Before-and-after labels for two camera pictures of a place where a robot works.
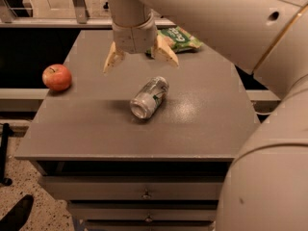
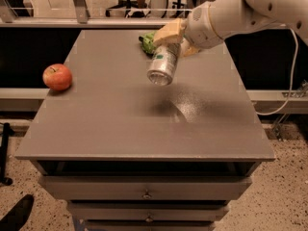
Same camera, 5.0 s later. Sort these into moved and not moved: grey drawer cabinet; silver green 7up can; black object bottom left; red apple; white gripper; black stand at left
Moved: silver green 7up can; white gripper
Not moved: red apple; black object bottom left; grey drawer cabinet; black stand at left
